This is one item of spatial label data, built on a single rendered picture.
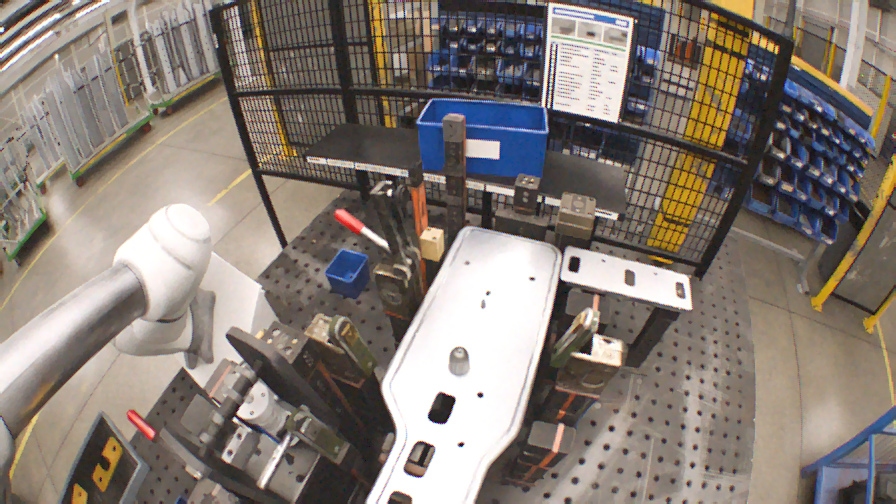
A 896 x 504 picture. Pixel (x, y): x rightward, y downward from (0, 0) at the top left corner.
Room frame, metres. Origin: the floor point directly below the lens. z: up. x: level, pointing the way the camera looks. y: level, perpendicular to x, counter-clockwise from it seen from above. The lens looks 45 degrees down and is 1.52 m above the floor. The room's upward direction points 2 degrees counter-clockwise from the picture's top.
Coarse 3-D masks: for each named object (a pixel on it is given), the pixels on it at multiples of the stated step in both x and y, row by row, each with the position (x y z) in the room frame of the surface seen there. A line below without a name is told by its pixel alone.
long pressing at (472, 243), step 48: (480, 240) 0.56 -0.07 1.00; (528, 240) 0.56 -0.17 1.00; (432, 288) 0.43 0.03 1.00; (480, 288) 0.43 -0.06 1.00; (528, 288) 0.42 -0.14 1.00; (432, 336) 0.33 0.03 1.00; (480, 336) 0.33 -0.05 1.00; (528, 336) 0.32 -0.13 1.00; (384, 384) 0.24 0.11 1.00; (432, 384) 0.24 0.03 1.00; (480, 384) 0.24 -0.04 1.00; (528, 384) 0.23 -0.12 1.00; (432, 432) 0.16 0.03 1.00; (480, 432) 0.16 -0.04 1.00; (384, 480) 0.09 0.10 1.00; (432, 480) 0.09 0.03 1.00; (480, 480) 0.09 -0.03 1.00
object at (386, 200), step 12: (372, 192) 0.44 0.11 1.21; (384, 192) 0.45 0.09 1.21; (396, 192) 0.43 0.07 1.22; (408, 192) 0.45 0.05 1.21; (384, 204) 0.43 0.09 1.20; (396, 204) 0.46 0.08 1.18; (384, 216) 0.43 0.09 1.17; (396, 216) 0.46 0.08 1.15; (384, 228) 0.43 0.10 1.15; (396, 228) 0.45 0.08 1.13; (396, 240) 0.43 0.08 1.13; (408, 240) 0.45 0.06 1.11; (396, 252) 0.43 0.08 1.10; (408, 252) 0.45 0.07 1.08
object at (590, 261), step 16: (576, 256) 0.50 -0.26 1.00; (592, 256) 0.50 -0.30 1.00; (608, 256) 0.50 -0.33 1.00; (560, 272) 0.46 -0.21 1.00; (592, 272) 0.45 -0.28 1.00; (608, 272) 0.45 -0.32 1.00; (624, 272) 0.45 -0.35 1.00; (640, 272) 0.45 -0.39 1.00; (656, 272) 0.44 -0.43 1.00; (672, 272) 0.44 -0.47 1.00; (592, 288) 0.42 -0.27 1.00; (608, 288) 0.41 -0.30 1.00; (624, 288) 0.41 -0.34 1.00; (640, 288) 0.40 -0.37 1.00; (656, 288) 0.40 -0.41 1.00; (672, 288) 0.40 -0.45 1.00; (688, 288) 0.39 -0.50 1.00; (656, 304) 0.36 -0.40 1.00; (672, 304) 0.36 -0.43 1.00; (688, 304) 0.35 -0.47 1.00
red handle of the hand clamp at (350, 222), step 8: (336, 216) 0.48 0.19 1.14; (344, 216) 0.48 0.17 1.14; (352, 216) 0.49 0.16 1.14; (344, 224) 0.47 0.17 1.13; (352, 224) 0.47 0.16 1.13; (360, 224) 0.47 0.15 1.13; (360, 232) 0.47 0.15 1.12; (368, 232) 0.47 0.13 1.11; (368, 240) 0.46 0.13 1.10; (376, 240) 0.46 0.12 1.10; (384, 240) 0.47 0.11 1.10; (384, 248) 0.45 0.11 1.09; (408, 264) 0.44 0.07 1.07
